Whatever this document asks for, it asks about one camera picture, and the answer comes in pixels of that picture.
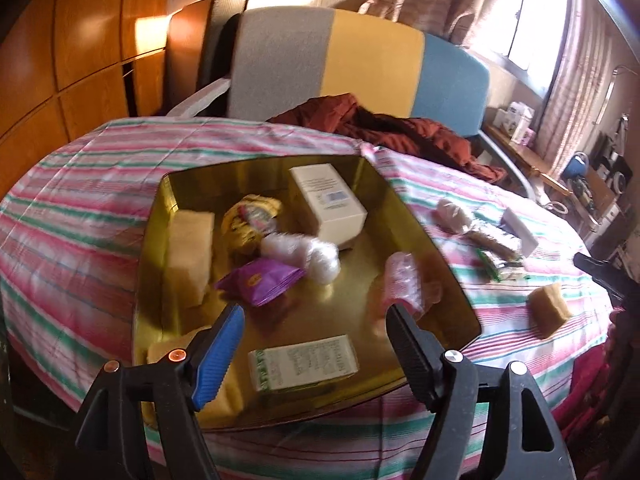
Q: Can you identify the pink snack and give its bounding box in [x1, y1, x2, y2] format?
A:
[370, 252, 443, 318]

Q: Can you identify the wooden side table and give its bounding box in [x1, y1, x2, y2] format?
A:
[482, 122, 573, 196]

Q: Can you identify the pink patterned curtain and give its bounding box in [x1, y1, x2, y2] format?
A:
[535, 0, 631, 161]

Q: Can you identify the blue appliance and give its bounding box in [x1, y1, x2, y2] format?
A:
[565, 152, 591, 181]

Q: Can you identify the white round wrapped snack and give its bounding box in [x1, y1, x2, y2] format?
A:
[436, 197, 473, 233]

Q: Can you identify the cluttered wooden cabinet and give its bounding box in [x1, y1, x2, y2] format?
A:
[562, 130, 636, 261]

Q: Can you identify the clear grain bar packet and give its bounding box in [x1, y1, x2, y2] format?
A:
[467, 222, 523, 261]

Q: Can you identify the pink green striped tablecloth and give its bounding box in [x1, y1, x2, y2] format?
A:
[0, 116, 618, 480]

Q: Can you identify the red garment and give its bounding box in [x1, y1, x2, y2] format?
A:
[550, 310, 640, 461]

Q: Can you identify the green white carton box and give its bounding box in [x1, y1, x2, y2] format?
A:
[248, 335, 360, 393]

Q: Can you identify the tall white printed box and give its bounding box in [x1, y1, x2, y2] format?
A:
[507, 105, 533, 141]

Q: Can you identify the yellow sponge cake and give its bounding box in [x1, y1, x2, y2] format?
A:
[162, 210, 216, 308]
[527, 282, 572, 338]

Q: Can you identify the wooden wardrobe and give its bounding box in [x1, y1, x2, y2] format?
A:
[0, 0, 173, 196]

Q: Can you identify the purple snack packet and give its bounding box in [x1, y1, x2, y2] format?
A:
[215, 259, 306, 307]

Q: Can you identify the white bar packet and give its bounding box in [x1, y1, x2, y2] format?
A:
[500, 207, 540, 256]

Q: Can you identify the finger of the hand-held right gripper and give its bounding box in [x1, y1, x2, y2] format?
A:
[573, 252, 640, 311]

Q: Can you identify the wooden board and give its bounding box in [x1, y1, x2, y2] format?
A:
[165, 0, 216, 111]

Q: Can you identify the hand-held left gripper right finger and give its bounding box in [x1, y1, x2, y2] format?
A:
[385, 305, 571, 480]

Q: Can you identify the red-brown padded jacket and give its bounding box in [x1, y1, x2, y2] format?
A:
[267, 94, 508, 183]

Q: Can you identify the window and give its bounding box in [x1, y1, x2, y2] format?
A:
[485, 0, 571, 96]

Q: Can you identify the green snack packet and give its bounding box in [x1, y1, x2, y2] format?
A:
[475, 247, 526, 281]

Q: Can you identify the gold metal tin box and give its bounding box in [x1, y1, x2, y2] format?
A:
[131, 154, 483, 428]

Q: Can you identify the brown chair back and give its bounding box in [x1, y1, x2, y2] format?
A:
[195, 0, 249, 93]

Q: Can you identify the white cotton pads bag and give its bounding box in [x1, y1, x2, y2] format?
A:
[260, 232, 341, 286]

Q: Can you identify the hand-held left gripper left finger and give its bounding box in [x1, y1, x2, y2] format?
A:
[75, 304, 246, 480]

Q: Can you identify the grey yellow blue armchair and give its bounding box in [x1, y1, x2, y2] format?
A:
[165, 7, 538, 201]

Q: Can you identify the yellow snack packet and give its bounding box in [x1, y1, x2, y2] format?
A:
[221, 195, 283, 256]

